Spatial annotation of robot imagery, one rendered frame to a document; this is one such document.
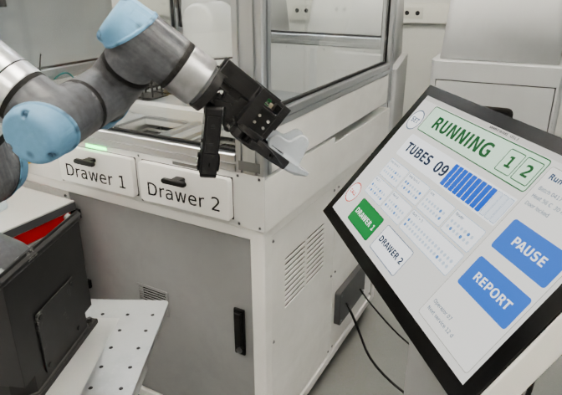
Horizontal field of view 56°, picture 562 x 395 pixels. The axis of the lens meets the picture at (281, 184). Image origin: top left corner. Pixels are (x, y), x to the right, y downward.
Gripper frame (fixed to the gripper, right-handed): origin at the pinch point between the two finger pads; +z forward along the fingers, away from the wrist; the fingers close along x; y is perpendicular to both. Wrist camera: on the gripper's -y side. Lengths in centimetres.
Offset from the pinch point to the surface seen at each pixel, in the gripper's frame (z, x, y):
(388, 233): 14.8, -7.7, 2.0
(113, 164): -15, 67, -38
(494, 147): 14.8, -13.1, 21.2
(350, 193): 14.8, 9.3, 1.5
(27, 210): -26, 73, -65
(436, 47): 157, 312, 102
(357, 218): 14.8, 2.0, -0.4
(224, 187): 5.9, 43.0, -19.3
